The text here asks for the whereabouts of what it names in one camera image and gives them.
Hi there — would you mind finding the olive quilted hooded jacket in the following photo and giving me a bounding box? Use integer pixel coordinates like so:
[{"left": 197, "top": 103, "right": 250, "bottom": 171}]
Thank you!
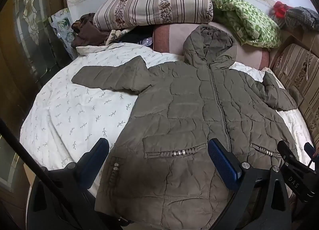
[{"left": 72, "top": 25, "right": 297, "bottom": 229}]

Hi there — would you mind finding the white leaf-print bed quilt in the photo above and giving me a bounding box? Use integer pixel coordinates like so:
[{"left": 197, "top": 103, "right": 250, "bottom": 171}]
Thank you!
[{"left": 19, "top": 42, "right": 315, "bottom": 197}]

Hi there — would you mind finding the green white patterned blanket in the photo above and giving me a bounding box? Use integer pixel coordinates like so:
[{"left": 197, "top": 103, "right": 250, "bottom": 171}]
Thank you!
[{"left": 211, "top": 0, "right": 282, "bottom": 48}]

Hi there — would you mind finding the grey knitted cloth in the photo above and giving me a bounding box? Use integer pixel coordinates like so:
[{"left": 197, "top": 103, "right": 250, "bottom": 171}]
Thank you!
[{"left": 275, "top": 7, "right": 319, "bottom": 32}]

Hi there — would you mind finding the wooden glass-panel door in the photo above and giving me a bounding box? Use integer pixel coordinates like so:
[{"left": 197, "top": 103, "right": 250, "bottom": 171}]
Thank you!
[{"left": 1, "top": 0, "right": 71, "bottom": 134}]

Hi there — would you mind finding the red cloth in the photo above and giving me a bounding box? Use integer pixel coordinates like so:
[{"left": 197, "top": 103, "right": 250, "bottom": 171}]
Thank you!
[{"left": 273, "top": 1, "right": 292, "bottom": 19}]

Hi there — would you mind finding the brown cloth pile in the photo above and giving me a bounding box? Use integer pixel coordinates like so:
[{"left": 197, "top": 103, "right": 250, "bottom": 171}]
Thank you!
[{"left": 71, "top": 13, "right": 110, "bottom": 49}]

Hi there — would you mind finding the pink maroon blanket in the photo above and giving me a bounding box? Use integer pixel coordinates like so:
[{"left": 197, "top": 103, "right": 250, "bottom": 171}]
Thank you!
[{"left": 153, "top": 22, "right": 269, "bottom": 70}]

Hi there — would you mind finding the floral plastic bag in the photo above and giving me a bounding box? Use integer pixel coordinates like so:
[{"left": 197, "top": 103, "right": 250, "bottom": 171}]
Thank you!
[{"left": 49, "top": 8, "right": 78, "bottom": 60}]

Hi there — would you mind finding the striped floral folded quilt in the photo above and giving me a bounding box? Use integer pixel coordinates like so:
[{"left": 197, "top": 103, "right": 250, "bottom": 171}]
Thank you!
[{"left": 93, "top": 0, "right": 213, "bottom": 32}]

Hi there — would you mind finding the black cable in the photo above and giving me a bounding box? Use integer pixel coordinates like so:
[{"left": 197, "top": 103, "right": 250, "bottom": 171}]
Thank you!
[{"left": 0, "top": 117, "right": 105, "bottom": 230}]

